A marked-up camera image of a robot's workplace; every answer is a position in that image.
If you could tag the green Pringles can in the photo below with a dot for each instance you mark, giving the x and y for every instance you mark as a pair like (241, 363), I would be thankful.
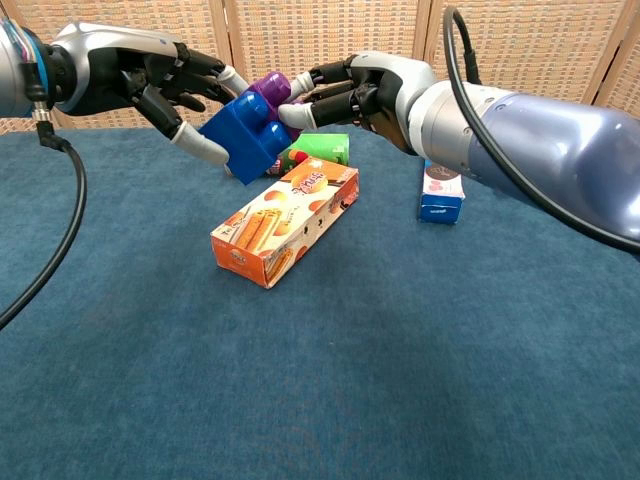
(320, 147)

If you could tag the purple building block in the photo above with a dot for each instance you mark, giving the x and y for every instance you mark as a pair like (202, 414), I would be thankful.
(272, 90)

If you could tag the blue building block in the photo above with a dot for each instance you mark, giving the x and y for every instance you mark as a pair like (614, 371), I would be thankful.
(247, 135)

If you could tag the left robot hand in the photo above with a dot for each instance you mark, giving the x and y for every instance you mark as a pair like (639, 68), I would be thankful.
(125, 75)

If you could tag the woven folding screen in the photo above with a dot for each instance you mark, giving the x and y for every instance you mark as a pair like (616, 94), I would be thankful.
(300, 40)

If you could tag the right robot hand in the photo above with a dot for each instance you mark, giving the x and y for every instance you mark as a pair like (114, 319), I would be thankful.
(370, 85)

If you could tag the orange snack box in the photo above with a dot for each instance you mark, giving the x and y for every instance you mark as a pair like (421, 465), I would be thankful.
(280, 220)

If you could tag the teal table cloth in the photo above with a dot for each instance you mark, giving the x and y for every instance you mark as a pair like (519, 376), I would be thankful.
(200, 375)

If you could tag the blue Oreo cookie box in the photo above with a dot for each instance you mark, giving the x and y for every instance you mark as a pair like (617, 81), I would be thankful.
(442, 197)

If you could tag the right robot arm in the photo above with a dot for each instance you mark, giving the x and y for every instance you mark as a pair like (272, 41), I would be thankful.
(530, 145)

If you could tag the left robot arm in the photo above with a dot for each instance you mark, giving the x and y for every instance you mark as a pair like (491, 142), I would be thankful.
(20, 70)

